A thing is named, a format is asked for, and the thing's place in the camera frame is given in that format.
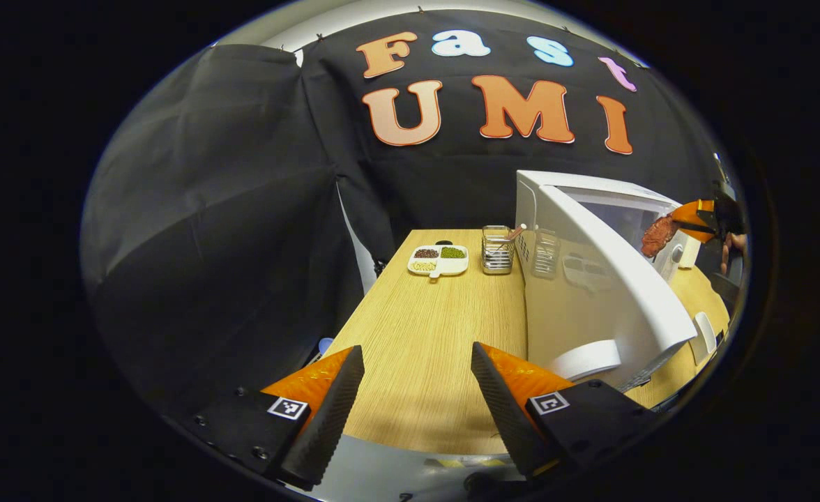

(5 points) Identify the white divided bean plate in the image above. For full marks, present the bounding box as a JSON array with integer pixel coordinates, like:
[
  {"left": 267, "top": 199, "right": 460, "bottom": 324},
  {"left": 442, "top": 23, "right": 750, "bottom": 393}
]
[{"left": 407, "top": 244, "right": 469, "bottom": 280}]

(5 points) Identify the red meat piece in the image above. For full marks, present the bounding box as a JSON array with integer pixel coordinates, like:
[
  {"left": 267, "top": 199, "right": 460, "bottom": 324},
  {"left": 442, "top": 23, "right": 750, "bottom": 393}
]
[{"left": 641, "top": 215, "right": 679, "bottom": 259}]

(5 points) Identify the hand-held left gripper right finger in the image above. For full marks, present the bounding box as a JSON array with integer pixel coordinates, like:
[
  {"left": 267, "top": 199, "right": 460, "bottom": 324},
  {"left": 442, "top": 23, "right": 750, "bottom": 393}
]
[{"left": 471, "top": 342, "right": 662, "bottom": 478}]

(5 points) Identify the metal wire utensil holder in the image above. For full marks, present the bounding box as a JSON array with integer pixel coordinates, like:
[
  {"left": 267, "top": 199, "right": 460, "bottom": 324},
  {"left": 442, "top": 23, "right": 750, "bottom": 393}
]
[{"left": 481, "top": 225, "right": 515, "bottom": 275}]

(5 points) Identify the white microwave oven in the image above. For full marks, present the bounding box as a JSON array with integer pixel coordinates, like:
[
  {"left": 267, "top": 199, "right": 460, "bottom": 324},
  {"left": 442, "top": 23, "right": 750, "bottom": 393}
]
[{"left": 515, "top": 169, "right": 700, "bottom": 391}]

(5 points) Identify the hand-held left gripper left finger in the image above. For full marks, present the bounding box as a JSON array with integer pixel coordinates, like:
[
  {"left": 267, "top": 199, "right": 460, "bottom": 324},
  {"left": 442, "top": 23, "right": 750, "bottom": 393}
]
[{"left": 190, "top": 345, "right": 365, "bottom": 491}]

